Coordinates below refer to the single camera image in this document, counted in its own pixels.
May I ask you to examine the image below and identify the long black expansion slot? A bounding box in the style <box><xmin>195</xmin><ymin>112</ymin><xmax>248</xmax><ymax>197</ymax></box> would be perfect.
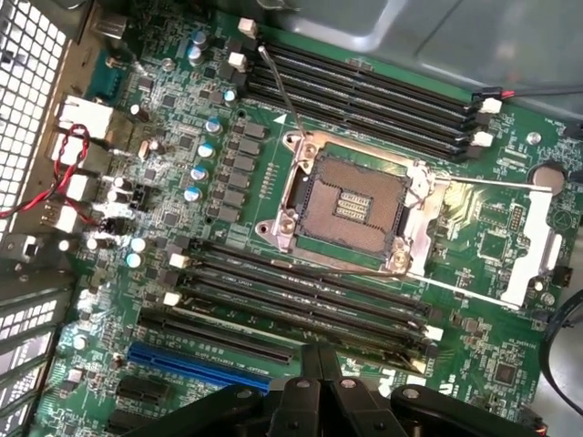
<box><xmin>137</xmin><ymin>310</ymin><xmax>295</xmax><ymax>367</ymax></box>

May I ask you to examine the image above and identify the blue expansion slot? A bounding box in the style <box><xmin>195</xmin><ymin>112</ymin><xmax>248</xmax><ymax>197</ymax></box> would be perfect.
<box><xmin>128</xmin><ymin>341</ymin><xmax>271</xmax><ymax>397</ymax></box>

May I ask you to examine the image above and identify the green motherboard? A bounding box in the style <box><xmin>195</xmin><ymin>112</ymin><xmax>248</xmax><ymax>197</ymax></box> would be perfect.
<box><xmin>34</xmin><ymin>0</ymin><xmax>583</xmax><ymax>437</ymax></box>

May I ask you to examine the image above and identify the short black expansion slot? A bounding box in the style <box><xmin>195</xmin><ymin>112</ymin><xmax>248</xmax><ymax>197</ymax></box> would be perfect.
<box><xmin>117</xmin><ymin>376</ymin><xmax>174</xmax><ymax>403</ymax></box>
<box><xmin>105</xmin><ymin>408</ymin><xmax>154</xmax><ymax>436</ymax></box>

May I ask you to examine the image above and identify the CPU socket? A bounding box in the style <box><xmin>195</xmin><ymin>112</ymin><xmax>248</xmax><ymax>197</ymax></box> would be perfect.
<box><xmin>256</xmin><ymin>129</ymin><xmax>452</xmax><ymax>282</ymax></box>

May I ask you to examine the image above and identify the silver socket cover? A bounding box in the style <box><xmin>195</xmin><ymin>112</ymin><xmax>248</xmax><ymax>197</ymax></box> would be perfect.
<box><xmin>404</xmin><ymin>175</ymin><xmax>568</xmax><ymax>313</ymax></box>

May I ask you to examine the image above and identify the round coin battery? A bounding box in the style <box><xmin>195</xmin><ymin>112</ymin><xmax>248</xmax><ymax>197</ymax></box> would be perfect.
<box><xmin>527</xmin><ymin>160</ymin><xmax>568</xmax><ymax>198</ymax></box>

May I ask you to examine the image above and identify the grey metal PC case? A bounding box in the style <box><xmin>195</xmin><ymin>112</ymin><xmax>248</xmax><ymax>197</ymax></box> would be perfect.
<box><xmin>0</xmin><ymin>0</ymin><xmax>583</xmax><ymax>437</ymax></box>

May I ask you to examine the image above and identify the red black twisted wire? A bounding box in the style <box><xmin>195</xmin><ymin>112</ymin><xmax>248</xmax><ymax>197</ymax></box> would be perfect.
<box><xmin>0</xmin><ymin>123</ymin><xmax>101</xmax><ymax>229</ymax></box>

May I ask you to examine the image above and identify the thin black wire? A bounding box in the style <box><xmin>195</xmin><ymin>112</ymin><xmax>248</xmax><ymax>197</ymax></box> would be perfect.
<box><xmin>472</xmin><ymin>85</ymin><xmax>583</xmax><ymax>102</ymax></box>

